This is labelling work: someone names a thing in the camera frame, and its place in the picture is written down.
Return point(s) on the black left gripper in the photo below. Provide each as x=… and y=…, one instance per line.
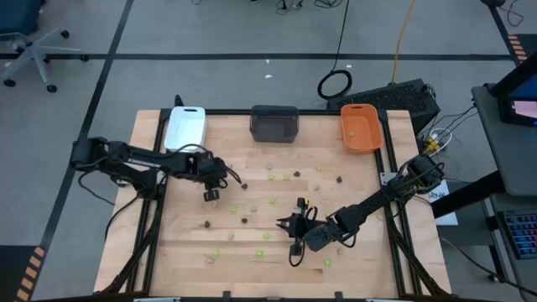
x=210, y=168

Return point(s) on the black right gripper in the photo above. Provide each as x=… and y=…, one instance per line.
x=304, y=226

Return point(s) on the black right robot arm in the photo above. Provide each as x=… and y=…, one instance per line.
x=369, y=205

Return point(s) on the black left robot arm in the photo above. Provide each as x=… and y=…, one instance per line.
x=138, y=159

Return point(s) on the white plastic bin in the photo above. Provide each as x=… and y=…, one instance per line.
x=184, y=126

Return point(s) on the grey plastic bin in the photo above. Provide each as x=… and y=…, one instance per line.
x=274, y=126

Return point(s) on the orange plastic bin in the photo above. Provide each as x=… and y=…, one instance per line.
x=361, y=121

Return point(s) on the white paper label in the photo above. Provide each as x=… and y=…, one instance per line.
x=438, y=195

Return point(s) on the black computer tower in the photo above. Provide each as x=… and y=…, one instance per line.
x=386, y=100

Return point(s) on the white paper sheet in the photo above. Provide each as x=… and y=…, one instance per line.
x=448, y=219

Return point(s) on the power strip with yellow plugs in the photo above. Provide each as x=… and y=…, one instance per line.
x=432, y=146

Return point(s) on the orange black hazard tape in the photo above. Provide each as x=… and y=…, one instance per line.
x=29, y=272
x=517, y=47

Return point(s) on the grey side desk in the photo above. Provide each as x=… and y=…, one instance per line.
x=503, y=155

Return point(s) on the grey office chair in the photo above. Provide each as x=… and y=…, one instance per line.
x=35, y=52

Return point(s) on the backlit computer keyboard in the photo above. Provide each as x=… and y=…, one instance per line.
x=522, y=232

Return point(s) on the black computer monitor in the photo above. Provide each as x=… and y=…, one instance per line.
x=518, y=105

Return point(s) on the black round stand base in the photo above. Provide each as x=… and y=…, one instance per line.
x=493, y=2

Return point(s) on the short black post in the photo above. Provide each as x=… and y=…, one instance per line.
x=179, y=100

